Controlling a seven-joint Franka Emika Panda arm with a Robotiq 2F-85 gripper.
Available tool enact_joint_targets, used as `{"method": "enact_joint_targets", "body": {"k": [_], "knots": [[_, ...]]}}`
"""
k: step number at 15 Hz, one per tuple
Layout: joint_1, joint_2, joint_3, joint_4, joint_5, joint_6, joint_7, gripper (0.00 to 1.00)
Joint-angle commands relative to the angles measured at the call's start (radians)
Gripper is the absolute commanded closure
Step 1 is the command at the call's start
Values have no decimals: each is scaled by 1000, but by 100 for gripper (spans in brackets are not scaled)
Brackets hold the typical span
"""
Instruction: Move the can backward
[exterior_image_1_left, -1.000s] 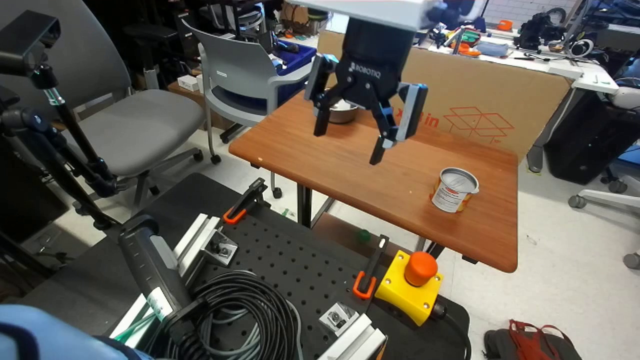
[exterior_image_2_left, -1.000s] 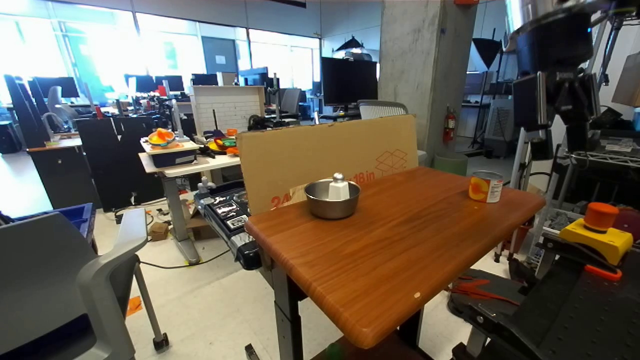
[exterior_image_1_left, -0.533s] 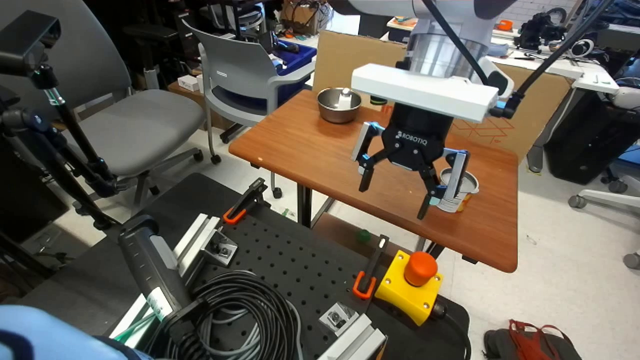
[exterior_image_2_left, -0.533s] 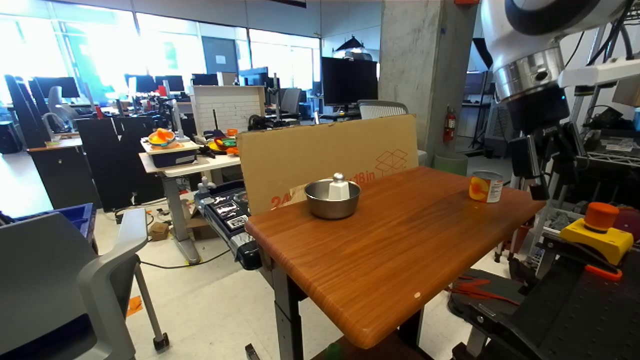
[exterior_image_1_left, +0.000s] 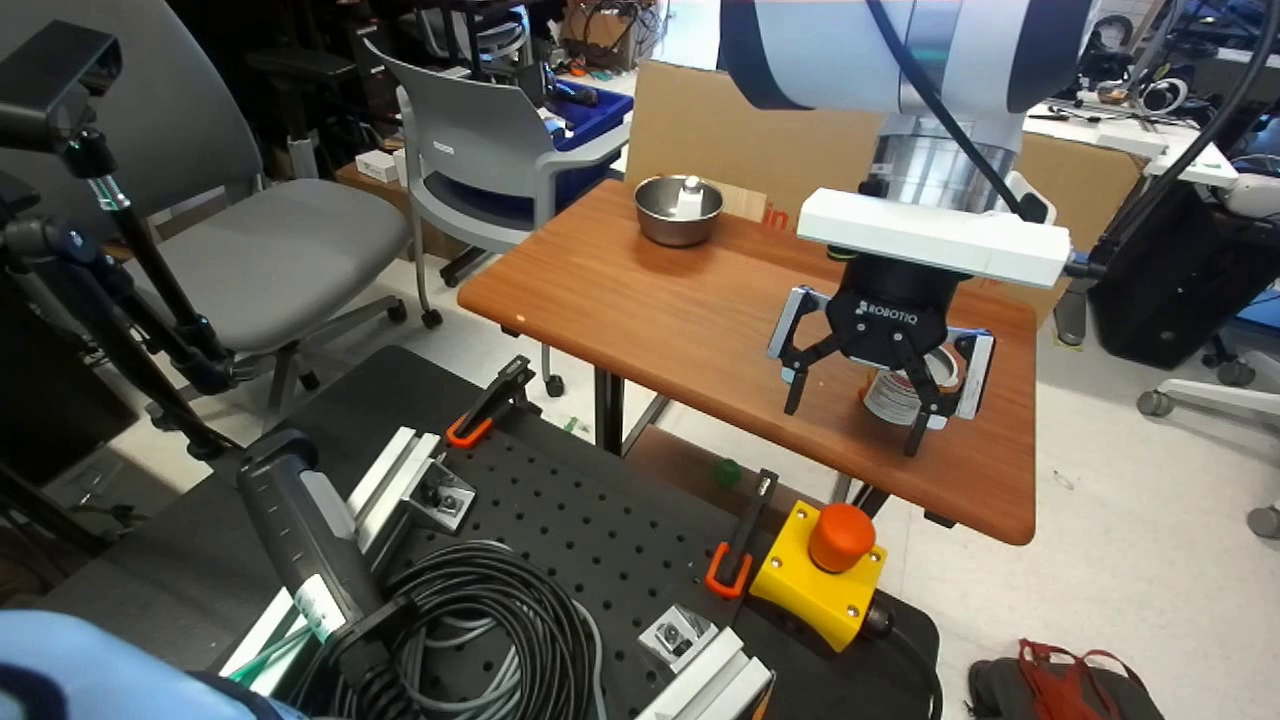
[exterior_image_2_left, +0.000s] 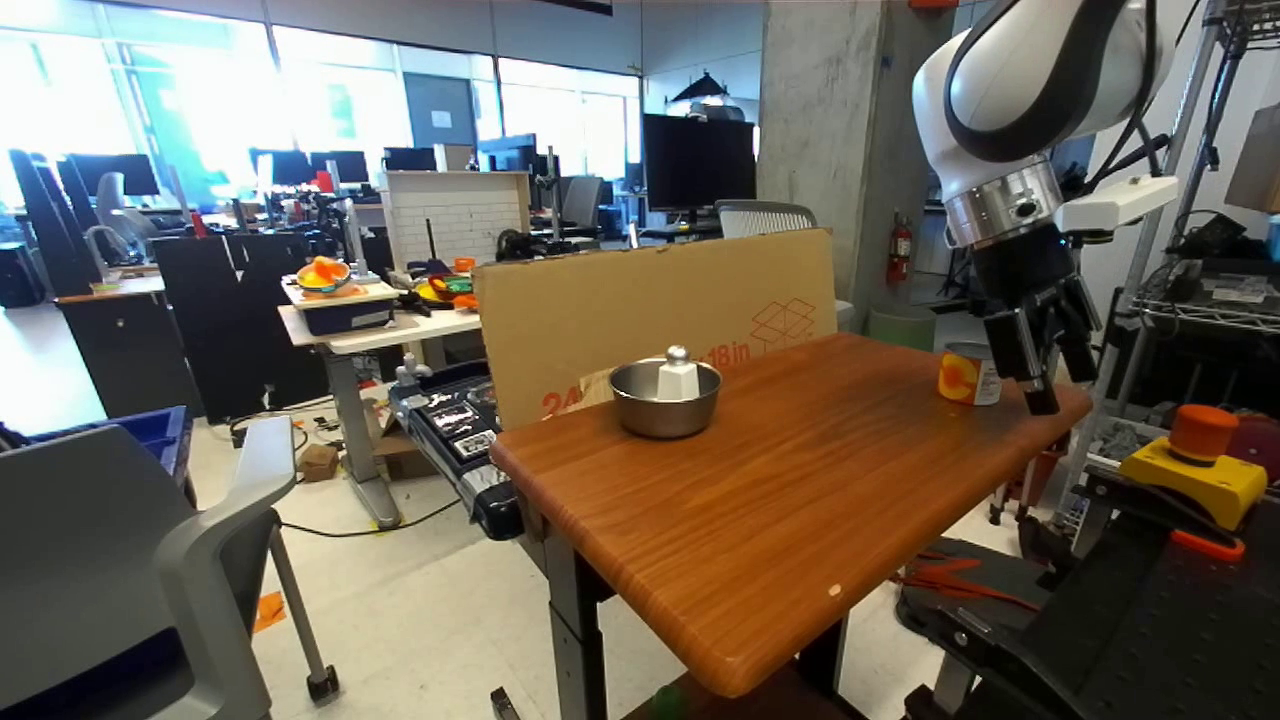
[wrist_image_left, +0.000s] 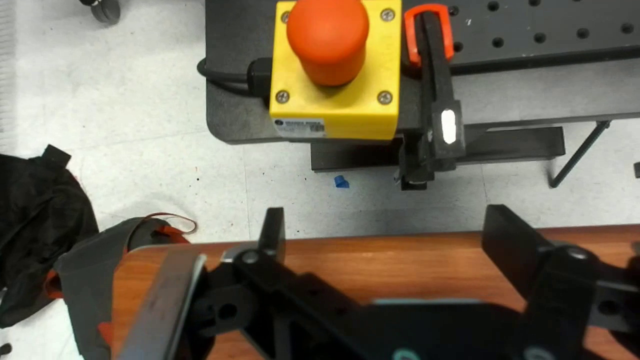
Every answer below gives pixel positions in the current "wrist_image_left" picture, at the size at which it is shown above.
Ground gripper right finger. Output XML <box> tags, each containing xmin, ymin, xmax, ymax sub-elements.
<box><xmin>481</xmin><ymin>204</ymin><xmax>640</xmax><ymax>360</ymax></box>

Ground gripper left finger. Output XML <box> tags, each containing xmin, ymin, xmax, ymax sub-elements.
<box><xmin>186</xmin><ymin>207</ymin><xmax>372</xmax><ymax>360</ymax></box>

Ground grey metal bar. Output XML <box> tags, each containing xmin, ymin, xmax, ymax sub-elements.
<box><xmin>116</xmin><ymin>247</ymin><xmax>208</xmax><ymax>360</ymax></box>

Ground yellow emergency stop button box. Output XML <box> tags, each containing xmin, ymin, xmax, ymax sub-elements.
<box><xmin>269</xmin><ymin>0</ymin><xmax>403</xmax><ymax>141</ymax></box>

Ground grey and orange bag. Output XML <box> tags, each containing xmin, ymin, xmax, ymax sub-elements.
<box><xmin>44</xmin><ymin>213</ymin><xmax>199</xmax><ymax>360</ymax></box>

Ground orange and black clamp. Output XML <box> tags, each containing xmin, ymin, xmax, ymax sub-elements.
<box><xmin>399</xmin><ymin>4</ymin><xmax>467</xmax><ymax>192</ymax></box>

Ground black bag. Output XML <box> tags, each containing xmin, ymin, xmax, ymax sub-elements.
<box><xmin>0</xmin><ymin>144</ymin><xmax>100</xmax><ymax>329</ymax></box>

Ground caster wheel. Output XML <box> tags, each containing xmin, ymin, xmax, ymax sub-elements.
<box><xmin>79</xmin><ymin>0</ymin><xmax>122</xmax><ymax>25</ymax></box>

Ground black cable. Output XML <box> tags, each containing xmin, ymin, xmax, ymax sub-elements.
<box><xmin>197</xmin><ymin>57</ymin><xmax>274</xmax><ymax>97</ymax></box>

